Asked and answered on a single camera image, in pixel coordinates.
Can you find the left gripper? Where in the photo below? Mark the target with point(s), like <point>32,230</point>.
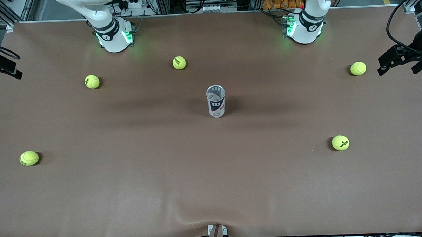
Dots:
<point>420,43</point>

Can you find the clear tennis ball can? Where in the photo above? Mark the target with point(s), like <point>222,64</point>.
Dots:
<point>215,104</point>

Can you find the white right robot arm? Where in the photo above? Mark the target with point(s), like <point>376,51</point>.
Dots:
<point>106,27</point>

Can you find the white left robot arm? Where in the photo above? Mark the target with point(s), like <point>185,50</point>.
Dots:
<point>306,27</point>

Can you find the yellow tennis ball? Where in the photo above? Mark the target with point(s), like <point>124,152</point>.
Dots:
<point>179,62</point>
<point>92,81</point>
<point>340,142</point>
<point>29,158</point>
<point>358,68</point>

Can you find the white power strip black plugs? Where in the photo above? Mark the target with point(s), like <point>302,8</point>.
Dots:
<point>135,2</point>

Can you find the brown table cover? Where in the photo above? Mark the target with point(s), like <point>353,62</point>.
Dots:
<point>129,191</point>

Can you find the metal bracket with brown post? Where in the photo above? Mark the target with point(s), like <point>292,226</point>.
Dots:
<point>217,234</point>

